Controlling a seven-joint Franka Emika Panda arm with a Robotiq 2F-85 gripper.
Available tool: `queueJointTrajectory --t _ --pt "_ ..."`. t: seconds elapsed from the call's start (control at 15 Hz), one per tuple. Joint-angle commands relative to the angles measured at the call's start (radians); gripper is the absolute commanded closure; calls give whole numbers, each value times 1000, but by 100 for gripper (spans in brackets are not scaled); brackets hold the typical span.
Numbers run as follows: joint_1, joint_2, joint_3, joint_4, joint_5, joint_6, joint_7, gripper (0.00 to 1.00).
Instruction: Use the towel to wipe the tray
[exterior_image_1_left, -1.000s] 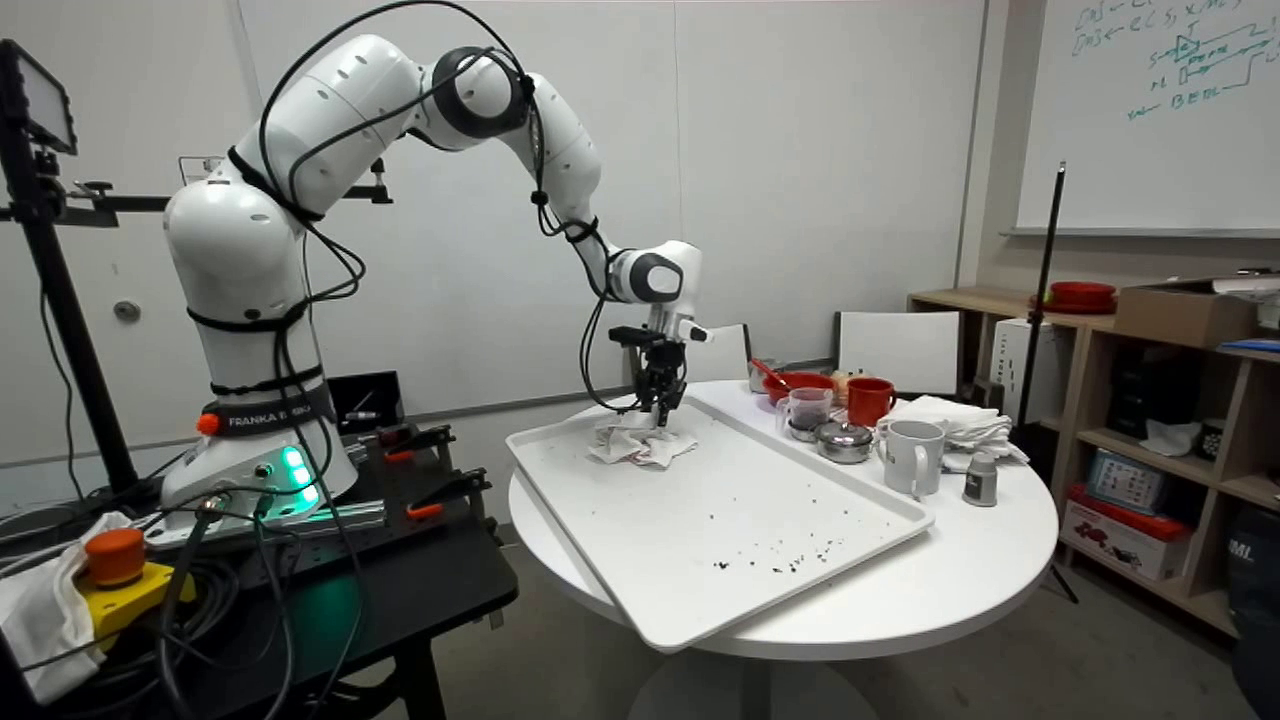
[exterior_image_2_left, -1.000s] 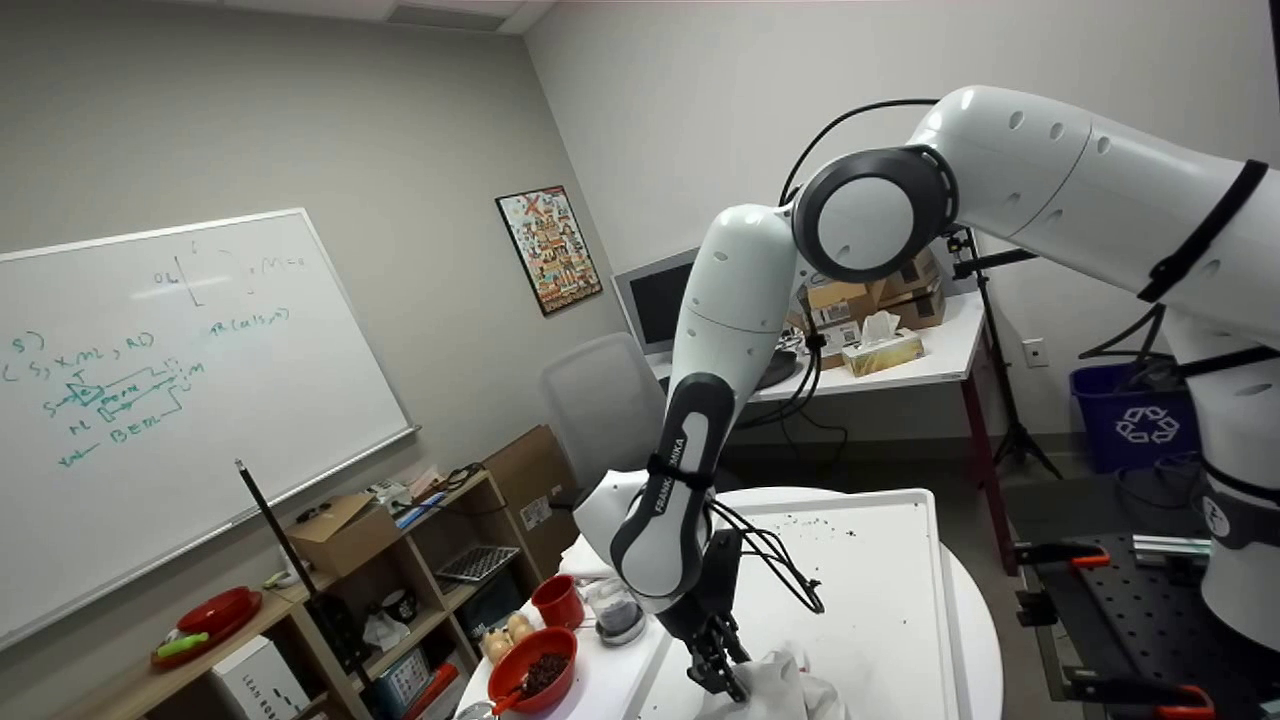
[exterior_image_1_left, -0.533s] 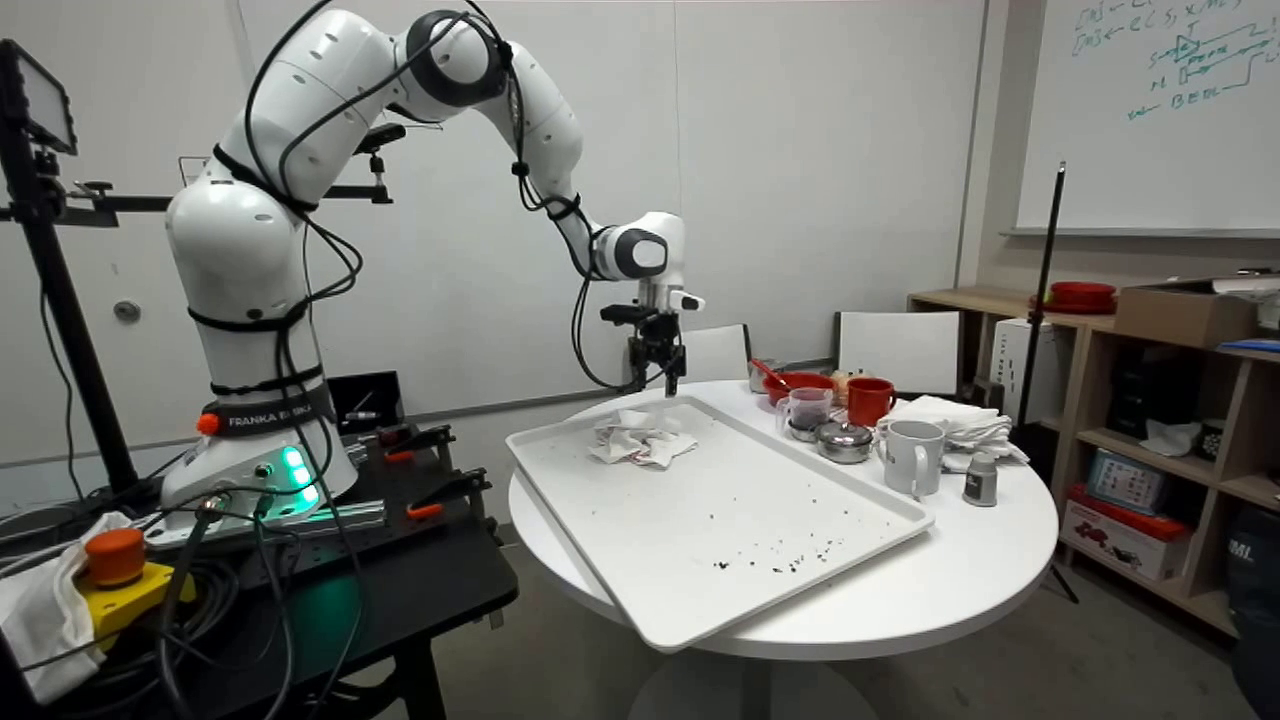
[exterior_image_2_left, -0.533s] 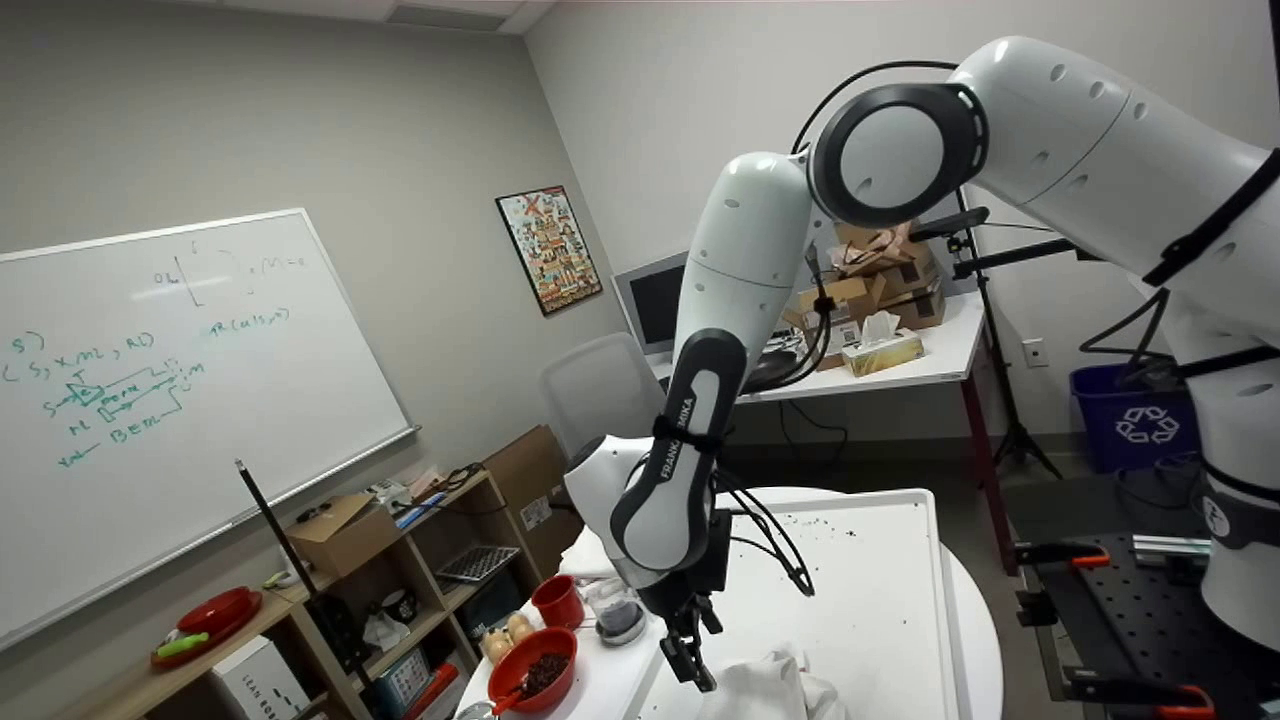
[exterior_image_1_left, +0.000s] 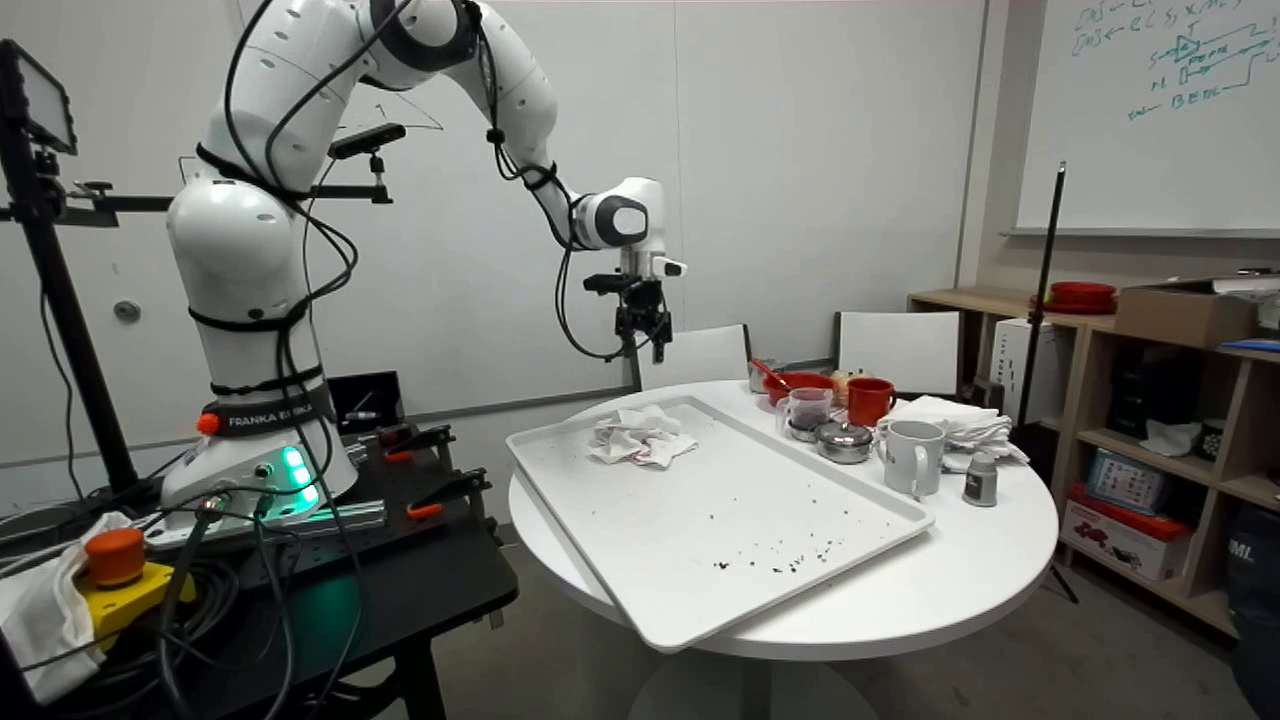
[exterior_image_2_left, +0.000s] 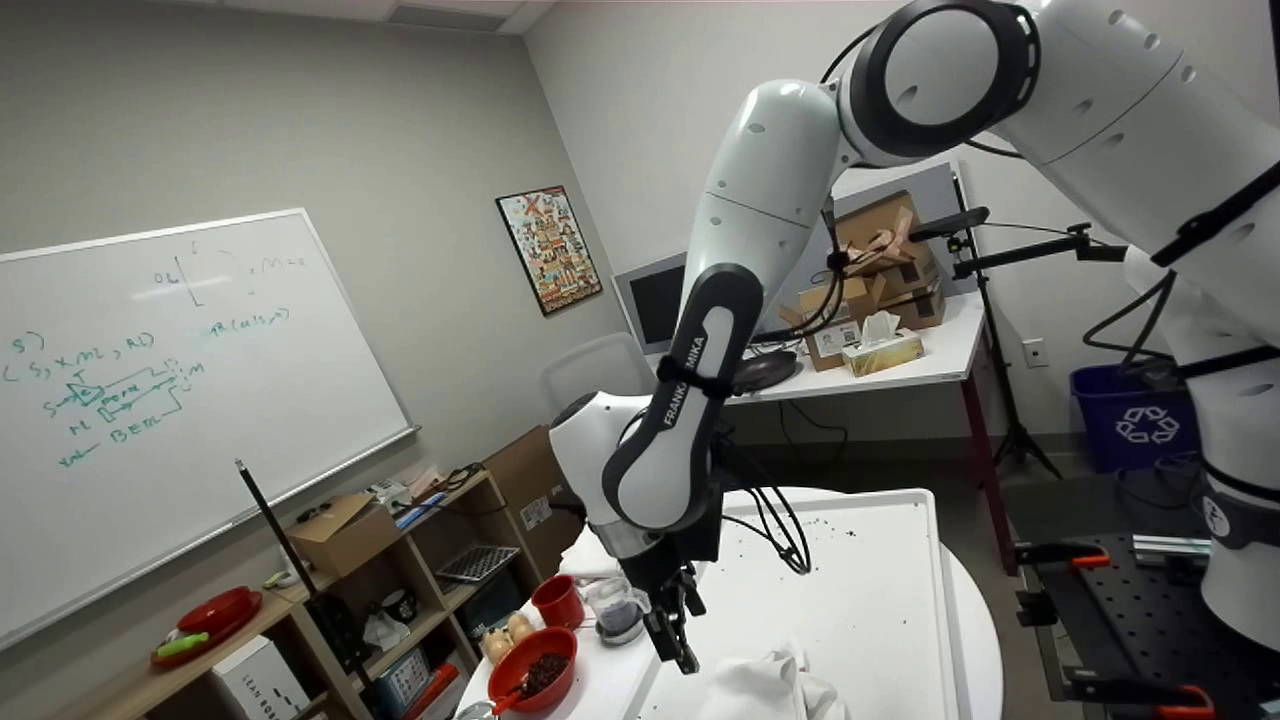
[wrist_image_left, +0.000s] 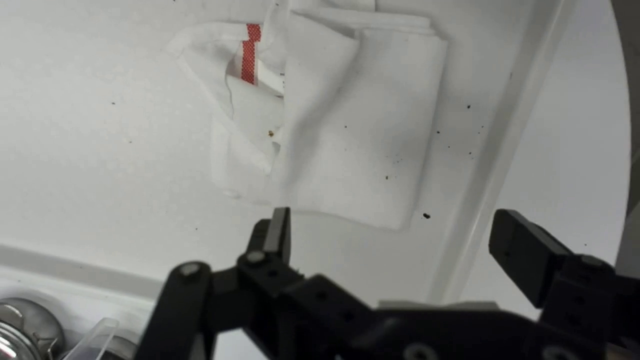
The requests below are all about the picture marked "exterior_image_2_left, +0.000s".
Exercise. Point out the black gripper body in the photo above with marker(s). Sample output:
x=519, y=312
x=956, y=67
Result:
x=673, y=562

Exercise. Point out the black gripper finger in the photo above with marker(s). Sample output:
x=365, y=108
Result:
x=689, y=626
x=665, y=631

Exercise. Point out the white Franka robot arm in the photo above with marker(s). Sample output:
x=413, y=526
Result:
x=763, y=203

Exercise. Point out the white plastic tray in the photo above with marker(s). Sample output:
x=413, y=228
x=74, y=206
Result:
x=865, y=600

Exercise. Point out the clear glass with dark contents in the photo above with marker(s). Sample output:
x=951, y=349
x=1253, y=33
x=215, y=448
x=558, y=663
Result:
x=616, y=626

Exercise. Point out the red cup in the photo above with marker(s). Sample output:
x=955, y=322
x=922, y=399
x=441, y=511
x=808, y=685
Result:
x=558, y=600

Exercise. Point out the red bowl with dark contents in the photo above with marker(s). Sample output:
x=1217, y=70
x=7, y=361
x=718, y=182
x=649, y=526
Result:
x=535, y=674

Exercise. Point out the grey office chair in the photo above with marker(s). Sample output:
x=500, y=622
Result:
x=593, y=372

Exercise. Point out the wooden shelf unit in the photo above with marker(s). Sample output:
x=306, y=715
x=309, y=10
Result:
x=427, y=573

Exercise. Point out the black computer monitor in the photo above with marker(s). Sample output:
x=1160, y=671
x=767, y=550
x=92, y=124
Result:
x=654, y=306

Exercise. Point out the round white table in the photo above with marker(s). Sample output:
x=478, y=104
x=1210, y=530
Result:
x=980, y=654

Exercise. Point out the white desk with red leg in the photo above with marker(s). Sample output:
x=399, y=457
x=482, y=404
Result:
x=933, y=361

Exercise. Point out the framed colourful poster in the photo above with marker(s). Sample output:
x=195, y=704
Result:
x=548, y=249

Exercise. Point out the small open cardboard box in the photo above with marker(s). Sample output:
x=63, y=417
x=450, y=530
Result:
x=343, y=534

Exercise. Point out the pile of cardboard boxes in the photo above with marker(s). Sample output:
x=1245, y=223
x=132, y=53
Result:
x=883, y=267

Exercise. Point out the thin black pole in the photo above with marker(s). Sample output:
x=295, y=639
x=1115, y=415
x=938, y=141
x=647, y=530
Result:
x=280, y=534

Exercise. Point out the white appliance box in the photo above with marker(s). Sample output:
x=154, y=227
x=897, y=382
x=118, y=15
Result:
x=261, y=682

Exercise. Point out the red plate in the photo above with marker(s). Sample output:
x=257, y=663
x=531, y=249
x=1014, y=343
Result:
x=222, y=615

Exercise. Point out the black robot workbench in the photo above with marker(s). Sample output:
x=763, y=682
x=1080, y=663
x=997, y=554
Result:
x=1147, y=626

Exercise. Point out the blue recycling bin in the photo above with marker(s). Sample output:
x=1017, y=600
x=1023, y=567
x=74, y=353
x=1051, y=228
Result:
x=1134, y=421

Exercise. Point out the green and red toy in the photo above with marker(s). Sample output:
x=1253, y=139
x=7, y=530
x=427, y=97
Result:
x=183, y=649

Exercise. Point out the whiteboard with green writing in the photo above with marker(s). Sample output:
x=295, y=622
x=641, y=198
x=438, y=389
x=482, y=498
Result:
x=202, y=402

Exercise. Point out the black tripod camera stand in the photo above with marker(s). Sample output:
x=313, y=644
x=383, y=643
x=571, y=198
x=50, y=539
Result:
x=1035, y=249

